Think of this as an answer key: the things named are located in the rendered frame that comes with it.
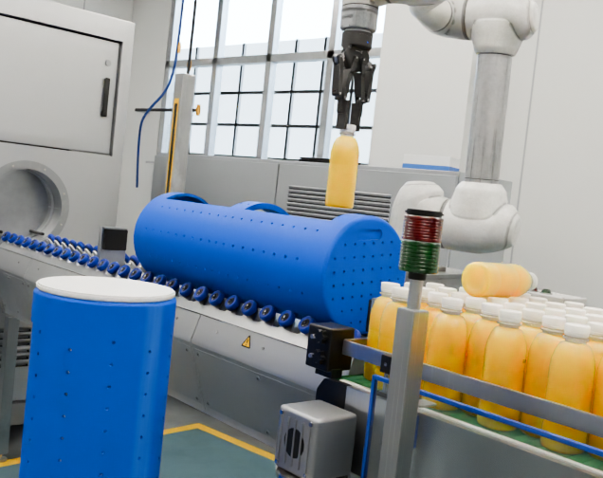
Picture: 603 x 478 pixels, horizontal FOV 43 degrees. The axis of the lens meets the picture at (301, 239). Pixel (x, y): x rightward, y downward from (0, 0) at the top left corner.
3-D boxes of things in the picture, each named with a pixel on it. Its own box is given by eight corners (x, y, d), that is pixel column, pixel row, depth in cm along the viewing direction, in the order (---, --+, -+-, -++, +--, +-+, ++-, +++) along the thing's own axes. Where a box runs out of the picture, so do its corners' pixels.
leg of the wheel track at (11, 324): (4, 457, 333) (16, 315, 330) (9, 462, 329) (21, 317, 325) (-10, 459, 329) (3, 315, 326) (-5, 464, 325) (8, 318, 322)
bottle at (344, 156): (342, 208, 183) (351, 130, 182) (319, 205, 187) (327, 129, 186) (358, 209, 189) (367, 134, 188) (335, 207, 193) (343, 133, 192)
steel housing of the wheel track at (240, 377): (50, 312, 347) (58, 237, 346) (416, 474, 185) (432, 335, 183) (-13, 313, 328) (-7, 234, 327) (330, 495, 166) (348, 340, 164)
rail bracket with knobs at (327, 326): (334, 368, 166) (338, 321, 166) (357, 376, 161) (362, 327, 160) (300, 371, 160) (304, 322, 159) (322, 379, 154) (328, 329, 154)
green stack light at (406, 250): (415, 268, 127) (418, 239, 127) (446, 274, 123) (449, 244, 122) (389, 268, 123) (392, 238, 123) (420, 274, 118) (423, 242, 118)
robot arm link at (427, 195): (398, 247, 252) (407, 180, 251) (451, 254, 243) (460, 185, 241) (377, 247, 238) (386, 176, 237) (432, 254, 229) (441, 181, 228)
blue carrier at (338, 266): (208, 277, 257) (210, 192, 254) (404, 328, 191) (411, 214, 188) (131, 283, 238) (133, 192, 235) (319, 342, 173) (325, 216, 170)
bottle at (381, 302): (356, 376, 160) (366, 287, 159) (380, 374, 164) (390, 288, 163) (379, 384, 154) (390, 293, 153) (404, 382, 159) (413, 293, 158)
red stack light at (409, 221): (418, 239, 127) (421, 215, 127) (449, 244, 122) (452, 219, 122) (392, 237, 123) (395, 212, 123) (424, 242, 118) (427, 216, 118)
